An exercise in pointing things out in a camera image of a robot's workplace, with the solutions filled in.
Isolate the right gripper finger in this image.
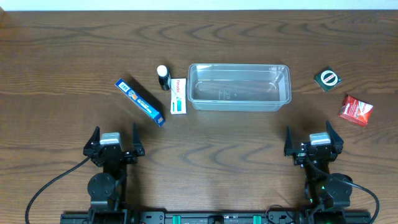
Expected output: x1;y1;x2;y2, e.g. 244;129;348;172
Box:
326;121;344;152
284;126;294;155

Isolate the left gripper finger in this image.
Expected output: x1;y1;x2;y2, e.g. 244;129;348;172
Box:
83;126;100;151
132;123;142;150

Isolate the red small box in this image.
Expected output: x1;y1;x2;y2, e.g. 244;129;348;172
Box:
338;95;373;127

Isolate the blue cooling patch box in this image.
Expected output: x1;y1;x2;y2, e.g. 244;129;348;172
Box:
115;79;165;127

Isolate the black bottle white cap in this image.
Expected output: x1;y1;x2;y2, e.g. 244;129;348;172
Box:
157;65;171;91

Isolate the white Panadol box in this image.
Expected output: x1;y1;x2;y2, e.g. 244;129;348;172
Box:
170;78;187;114

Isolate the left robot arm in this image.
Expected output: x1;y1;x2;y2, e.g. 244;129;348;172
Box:
82;124;145;224

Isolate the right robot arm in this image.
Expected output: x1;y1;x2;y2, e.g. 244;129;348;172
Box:
284;121;353;223

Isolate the clear plastic container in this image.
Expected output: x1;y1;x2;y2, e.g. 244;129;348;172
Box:
187;63;292;111

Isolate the green Zam-Buk box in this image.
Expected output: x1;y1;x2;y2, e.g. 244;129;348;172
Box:
314;67;342;92

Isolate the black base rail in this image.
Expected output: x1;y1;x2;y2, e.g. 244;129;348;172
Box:
60;210;371;224

